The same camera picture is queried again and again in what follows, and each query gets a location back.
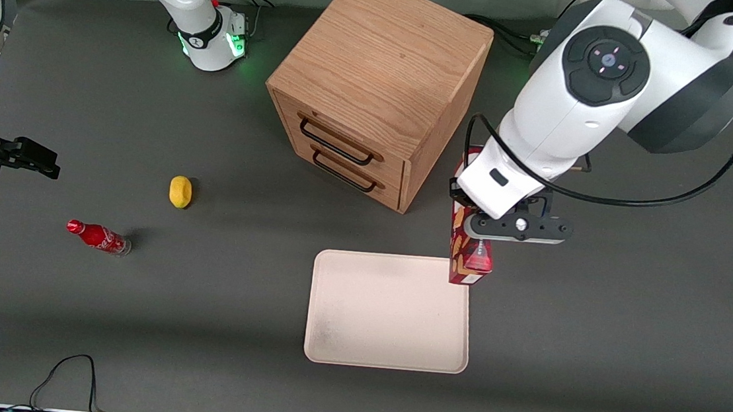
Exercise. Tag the yellow lemon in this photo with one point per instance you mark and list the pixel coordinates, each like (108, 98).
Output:
(180, 192)

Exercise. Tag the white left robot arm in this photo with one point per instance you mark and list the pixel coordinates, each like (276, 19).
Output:
(580, 112)

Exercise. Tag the wooden two-drawer cabinet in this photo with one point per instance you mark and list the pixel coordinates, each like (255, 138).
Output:
(380, 54)

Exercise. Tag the wooden drawer front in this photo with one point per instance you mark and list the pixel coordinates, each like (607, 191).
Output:
(346, 134)
(355, 180)

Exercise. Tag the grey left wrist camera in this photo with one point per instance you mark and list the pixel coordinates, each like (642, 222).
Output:
(537, 231)

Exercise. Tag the red cookie box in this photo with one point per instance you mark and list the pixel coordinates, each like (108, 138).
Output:
(467, 268)

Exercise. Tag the red cola bottle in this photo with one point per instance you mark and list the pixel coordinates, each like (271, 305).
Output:
(98, 236)

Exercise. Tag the white rectangular plastic tray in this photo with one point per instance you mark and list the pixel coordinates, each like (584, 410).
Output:
(383, 314)

